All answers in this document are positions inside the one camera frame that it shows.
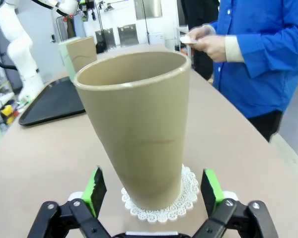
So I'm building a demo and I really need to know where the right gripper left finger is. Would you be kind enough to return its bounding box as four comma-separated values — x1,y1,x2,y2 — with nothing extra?
27,166,112,238

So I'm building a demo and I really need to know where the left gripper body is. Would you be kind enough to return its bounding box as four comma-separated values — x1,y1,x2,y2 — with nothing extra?
78,0,97,15

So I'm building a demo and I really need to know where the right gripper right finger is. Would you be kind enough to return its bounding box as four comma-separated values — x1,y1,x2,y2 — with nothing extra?
192,168,279,238

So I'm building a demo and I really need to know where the brown cup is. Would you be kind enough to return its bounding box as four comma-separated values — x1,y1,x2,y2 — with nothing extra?
66,36,98,72
74,51,191,211

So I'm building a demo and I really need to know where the pale green cup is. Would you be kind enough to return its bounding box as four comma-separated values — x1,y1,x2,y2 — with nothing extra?
58,36,76,76

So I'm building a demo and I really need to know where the person's right forearm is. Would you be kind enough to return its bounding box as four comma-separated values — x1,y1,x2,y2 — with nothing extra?
208,21,229,37

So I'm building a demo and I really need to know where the person's left forearm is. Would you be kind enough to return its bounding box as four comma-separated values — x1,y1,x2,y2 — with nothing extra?
224,34,298,79

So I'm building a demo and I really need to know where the person's right hand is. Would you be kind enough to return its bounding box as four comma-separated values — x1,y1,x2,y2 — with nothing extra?
188,24,217,42

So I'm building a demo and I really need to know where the person's left hand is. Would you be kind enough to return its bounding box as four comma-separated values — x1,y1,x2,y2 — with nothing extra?
195,35,228,62

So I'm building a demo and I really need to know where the large grey board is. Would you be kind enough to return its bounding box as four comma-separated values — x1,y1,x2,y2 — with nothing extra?
136,0,162,20

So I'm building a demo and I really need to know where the black plastic tray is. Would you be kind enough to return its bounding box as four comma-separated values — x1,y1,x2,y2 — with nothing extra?
18,76,87,127

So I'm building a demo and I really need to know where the person in blue shirt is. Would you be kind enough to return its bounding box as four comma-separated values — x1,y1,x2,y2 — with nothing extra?
208,0,298,143

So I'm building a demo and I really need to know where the bystander in dark clothes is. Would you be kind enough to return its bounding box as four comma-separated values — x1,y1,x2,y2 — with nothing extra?
180,0,219,80

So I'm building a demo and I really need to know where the yellow black device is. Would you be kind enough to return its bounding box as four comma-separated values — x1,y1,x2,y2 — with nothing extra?
1,105,15,124

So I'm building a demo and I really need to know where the grey wall panel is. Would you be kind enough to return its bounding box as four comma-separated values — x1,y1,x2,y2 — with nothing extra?
118,24,140,47
95,28,115,54

